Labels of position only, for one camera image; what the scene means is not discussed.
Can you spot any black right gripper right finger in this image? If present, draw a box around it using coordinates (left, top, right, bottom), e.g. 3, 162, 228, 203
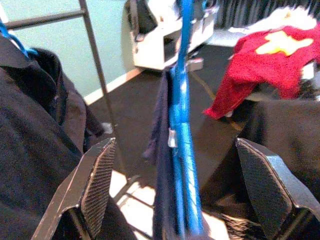
235, 137, 320, 240

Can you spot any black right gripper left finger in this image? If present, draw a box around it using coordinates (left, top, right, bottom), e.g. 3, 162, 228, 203
31, 137, 117, 240

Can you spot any blue plastic hanger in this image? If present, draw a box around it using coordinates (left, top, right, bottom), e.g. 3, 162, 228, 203
168, 0, 205, 237
0, 19, 38, 60

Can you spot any black collared jacket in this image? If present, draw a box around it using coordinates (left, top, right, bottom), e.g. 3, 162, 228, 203
0, 32, 137, 240

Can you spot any navy blue garment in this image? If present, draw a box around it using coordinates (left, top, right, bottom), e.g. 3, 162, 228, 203
142, 67, 208, 240

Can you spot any red sweater with yellow star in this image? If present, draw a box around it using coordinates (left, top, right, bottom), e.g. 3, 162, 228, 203
203, 24, 320, 120

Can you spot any black metal clothes rack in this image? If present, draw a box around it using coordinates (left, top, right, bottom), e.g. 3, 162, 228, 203
3, 0, 131, 181

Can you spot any white shelf unit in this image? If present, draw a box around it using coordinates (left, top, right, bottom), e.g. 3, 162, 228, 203
122, 0, 218, 73

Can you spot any white garment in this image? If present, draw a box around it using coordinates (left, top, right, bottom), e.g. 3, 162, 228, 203
227, 6, 318, 35

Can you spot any dark grey curtain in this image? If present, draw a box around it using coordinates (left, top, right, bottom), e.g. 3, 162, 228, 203
214, 0, 320, 30

